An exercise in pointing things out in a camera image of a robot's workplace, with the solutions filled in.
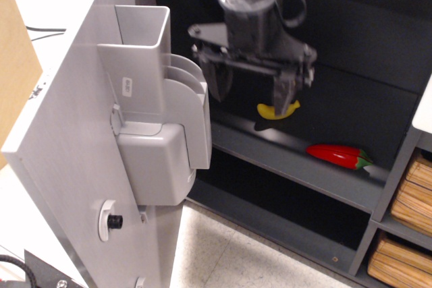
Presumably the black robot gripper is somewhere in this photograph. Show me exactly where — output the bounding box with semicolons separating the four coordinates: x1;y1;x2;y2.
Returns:
188;7;317;116

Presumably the grey toy fridge door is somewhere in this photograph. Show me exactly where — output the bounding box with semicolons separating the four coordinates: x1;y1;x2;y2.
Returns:
3;0;211;287

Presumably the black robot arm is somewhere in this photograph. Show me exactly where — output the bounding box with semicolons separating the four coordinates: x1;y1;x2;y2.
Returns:
188;0;317;118

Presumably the yellow toy banana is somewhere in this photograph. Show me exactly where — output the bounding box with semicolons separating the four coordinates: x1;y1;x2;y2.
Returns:
256;100;301;121

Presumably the red toy chili pepper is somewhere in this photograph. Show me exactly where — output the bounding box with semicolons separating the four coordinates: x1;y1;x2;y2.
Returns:
306;144;373;170

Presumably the grey side shelf unit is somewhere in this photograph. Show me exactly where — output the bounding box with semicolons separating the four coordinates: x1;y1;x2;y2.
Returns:
347;75;432;288

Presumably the wicker basket upper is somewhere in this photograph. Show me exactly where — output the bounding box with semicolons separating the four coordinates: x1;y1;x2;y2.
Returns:
390;150;431;237

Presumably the wicker basket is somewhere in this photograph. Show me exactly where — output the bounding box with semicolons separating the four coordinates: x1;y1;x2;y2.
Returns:
367;231;431;288
390;150;431;237

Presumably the wicker basket lower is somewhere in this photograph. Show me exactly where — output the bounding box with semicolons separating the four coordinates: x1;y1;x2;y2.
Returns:
367;231;431;288

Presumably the light wooden panel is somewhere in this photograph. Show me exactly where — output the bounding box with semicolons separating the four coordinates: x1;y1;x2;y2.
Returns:
0;0;44;169

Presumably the black floor cable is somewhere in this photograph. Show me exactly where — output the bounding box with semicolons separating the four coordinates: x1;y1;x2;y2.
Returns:
25;24;67;42

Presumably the black metal base plate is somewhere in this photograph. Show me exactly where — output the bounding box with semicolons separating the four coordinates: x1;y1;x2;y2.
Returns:
24;250;82;288

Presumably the black braided cable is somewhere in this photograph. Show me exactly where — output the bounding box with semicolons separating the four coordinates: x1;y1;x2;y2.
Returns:
0;254;37;288

